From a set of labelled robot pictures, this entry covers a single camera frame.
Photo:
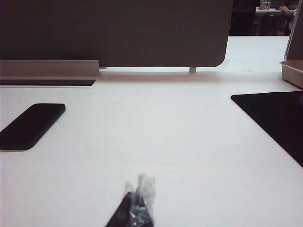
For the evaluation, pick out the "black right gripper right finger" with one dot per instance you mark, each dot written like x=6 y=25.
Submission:
x=145 y=201

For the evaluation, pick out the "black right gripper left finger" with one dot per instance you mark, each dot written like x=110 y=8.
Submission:
x=123 y=210

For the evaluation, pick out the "black smartphone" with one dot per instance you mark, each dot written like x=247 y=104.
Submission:
x=30 y=127

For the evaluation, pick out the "black mouse pad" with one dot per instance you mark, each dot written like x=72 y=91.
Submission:
x=277 y=113

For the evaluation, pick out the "brown desk divider panel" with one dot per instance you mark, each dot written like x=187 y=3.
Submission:
x=118 y=30

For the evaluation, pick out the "beige plastic tray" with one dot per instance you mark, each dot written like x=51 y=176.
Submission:
x=292 y=71

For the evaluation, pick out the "beige side divider panel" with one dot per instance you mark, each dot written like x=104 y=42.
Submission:
x=297 y=35

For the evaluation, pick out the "person in white shirt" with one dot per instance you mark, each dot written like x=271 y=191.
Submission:
x=287 y=11

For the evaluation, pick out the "white divider bracket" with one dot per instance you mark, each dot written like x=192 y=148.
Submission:
x=193 y=69

